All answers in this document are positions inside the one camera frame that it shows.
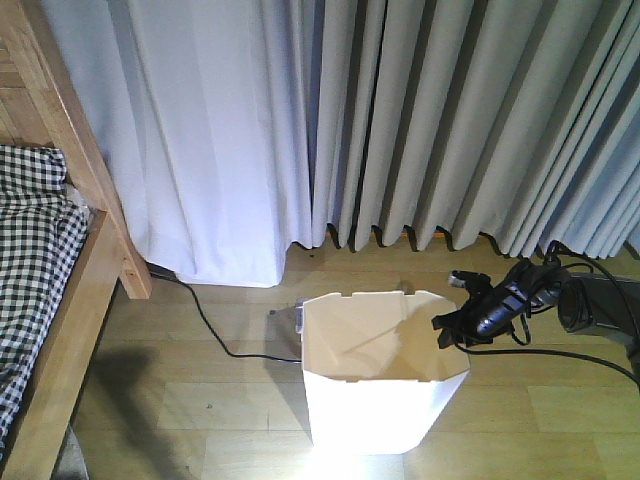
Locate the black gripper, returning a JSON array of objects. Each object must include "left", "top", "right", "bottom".
[{"left": 432, "top": 262, "right": 568, "bottom": 349}]

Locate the white plastic trash bin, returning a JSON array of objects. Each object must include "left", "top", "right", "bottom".
[{"left": 301, "top": 290, "right": 470, "bottom": 455}]

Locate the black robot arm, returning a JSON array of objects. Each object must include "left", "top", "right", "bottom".
[{"left": 432, "top": 260, "right": 639, "bottom": 375}]

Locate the floor power outlet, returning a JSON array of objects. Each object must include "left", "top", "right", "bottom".
[{"left": 294, "top": 298, "right": 307, "bottom": 335}]

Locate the white gray curtain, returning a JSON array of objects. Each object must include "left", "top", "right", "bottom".
[{"left": 43, "top": 1, "right": 639, "bottom": 287}]

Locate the checkered black white bedding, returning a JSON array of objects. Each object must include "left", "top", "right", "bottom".
[{"left": 1, "top": 145, "right": 88, "bottom": 438}]

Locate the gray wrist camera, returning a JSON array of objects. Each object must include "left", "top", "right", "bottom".
[{"left": 447, "top": 270, "right": 492, "bottom": 293}]

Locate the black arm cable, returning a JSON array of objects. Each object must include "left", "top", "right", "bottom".
[{"left": 464, "top": 239, "right": 640, "bottom": 386}]

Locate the black power cord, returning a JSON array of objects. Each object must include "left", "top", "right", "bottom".
[{"left": 147, "top": 264, "right": 304, "bottom": 363}]

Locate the wooden bed frame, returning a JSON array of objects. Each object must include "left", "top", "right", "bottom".
[{"left": 1, "top": 1, "right": 151, "bottom": 479}]

